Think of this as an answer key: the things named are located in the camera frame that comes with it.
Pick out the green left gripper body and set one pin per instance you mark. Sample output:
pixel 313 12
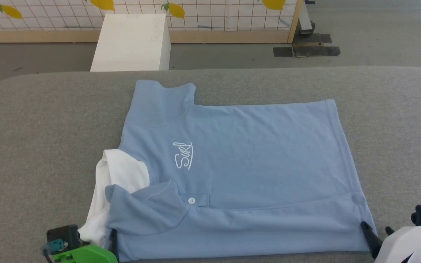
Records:
pixel 86 255

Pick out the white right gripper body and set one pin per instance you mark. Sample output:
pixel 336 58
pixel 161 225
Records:
pixel 400 244

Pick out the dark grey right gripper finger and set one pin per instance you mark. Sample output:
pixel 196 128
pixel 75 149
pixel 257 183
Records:
pixel 372 239
pixel 389 230

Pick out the light blue polo shirt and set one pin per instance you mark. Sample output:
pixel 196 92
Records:
pixel 254 164

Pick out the white rectangular box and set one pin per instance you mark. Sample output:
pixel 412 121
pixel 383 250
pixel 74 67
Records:
pixel 130 44

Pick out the short black floor tape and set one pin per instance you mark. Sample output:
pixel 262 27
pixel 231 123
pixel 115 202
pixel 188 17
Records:
pixel 313 38

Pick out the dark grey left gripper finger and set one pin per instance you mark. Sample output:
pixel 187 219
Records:
pixel 113 241

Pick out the lemon pattern grid panel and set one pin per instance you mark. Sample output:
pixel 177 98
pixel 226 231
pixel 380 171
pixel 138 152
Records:
pixel 214 35

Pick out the long black floor tape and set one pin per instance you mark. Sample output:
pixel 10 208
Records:
pixel 305 51

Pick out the grey metal caster leg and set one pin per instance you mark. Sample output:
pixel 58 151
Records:
pixel 305 18

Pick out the teal left camera connector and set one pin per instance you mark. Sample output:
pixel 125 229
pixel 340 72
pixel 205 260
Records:
pixel 56 245

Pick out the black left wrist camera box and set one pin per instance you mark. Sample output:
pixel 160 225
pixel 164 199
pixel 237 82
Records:
pixel 64 233

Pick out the grey fabric sofa seat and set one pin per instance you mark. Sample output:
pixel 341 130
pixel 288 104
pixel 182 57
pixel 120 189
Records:
pixel 49 128

